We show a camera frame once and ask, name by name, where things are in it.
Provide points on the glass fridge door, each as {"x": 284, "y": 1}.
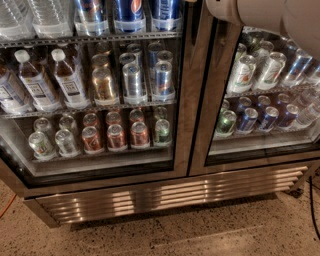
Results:
{"x": 294, "y": 138}
{"x": 177, "y": 31}

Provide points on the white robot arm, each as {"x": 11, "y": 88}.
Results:
{"x": 297, "y": 19}

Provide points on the green can left door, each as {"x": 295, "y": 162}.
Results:
{"x": 162, "y": 135}

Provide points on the green can door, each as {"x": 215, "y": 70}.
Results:
{"x": 162, "y": 135}
{"x": 226, "y": 123}

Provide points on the green can right door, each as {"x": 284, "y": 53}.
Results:
{"x": 226, "y": 123}

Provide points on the blue can right door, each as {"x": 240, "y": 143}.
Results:
{"x": 247, "y": 120}

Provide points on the steel fridge base grille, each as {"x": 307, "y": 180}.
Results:
{"x": 78, "y": 207}

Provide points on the red can right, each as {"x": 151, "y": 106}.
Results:
{"x": 139, "y": 135}

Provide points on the red can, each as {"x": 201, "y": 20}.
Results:
{"x": 92, "y": 140}
{"x": 139, "y": 135}
{"x": 116, "y": 139}

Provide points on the blue silver can front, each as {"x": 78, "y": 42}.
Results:
{"x": 162, "y": 88}

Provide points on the red can middle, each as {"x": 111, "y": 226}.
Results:
{"x": 116, "y": 139}

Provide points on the red can left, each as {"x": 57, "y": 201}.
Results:
{"x": 92, "y": 140}

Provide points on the gold can front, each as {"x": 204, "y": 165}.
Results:
{"x": 106, "y": 92}

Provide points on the tea bottle white cap right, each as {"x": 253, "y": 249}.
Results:
{"x": 70, "y": 80}

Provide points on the tea bottle white cap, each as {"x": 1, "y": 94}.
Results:
{"x": 70, "y": 80}
{"x": 37, "y": 82}

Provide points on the white can orange label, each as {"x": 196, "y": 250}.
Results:
{"x": 241, "y": 75}

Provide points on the pepsi bottle middle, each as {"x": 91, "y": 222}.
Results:
{"x": 128, "y": 15}

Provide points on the silver can bottom left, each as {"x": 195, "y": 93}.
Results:
{"x": 42, "y": 146}

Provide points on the tea bottle white cap left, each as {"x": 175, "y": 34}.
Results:
{"x": 37, "y": 82}

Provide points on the clear water bottle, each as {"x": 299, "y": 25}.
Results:
{"x": 52, "y": 18}

